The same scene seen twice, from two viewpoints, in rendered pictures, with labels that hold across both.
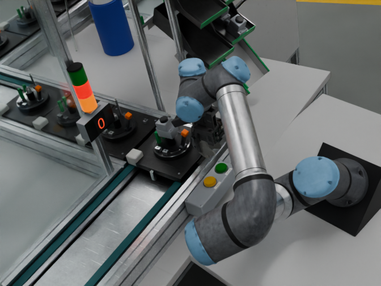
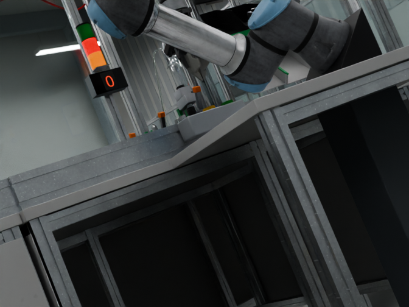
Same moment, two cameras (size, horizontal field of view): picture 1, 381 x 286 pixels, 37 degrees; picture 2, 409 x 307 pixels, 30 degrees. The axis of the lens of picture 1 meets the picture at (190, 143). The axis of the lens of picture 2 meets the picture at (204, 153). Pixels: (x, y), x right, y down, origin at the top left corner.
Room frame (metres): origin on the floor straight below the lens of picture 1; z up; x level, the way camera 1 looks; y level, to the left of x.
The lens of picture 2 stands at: (-0.86, -0.45, 0.67)
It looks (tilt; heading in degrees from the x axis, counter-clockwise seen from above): 5 degrees up; 12
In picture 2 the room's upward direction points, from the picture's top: 23 degrees counter-clockwise
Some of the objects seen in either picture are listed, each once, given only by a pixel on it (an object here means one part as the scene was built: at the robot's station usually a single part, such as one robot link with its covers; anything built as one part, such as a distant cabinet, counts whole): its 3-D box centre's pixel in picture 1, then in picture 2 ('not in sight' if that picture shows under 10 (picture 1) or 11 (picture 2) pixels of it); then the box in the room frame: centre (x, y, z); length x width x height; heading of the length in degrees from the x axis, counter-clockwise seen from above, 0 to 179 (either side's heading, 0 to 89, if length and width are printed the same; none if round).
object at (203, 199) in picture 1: (211, 188); (213, 120); (1.35, -0.03, 0.93); 0.21 x 0.07 x 0.06; 136
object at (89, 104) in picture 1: (87, 101); (97, 61); (1.51, 0.28, 1.28); 0.05 x 0.05 x 0.05
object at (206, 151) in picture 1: (207, 151); (195, 65); (1.35, -0.05, 1.10); 0.06 x 0.03 x 0.09; 46
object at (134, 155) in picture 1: (135, 157); not in sight; (1.56, 0.20, 0.97); 0.05 x 0.05 x 0.04; 46
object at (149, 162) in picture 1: (173, 149); not in sight; (1.56, 0.07, 0.96); 0.24 x 0.24 x 0.02; 46
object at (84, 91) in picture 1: (82, 88); (91, 47); (1.51, 0.28, 1.33); 0.05 x 0.05 x 0.05
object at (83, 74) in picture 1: (77, 75); (85, 33); (1.51, 0.28, 1.38); 0.05 x 0.05 x 0.05
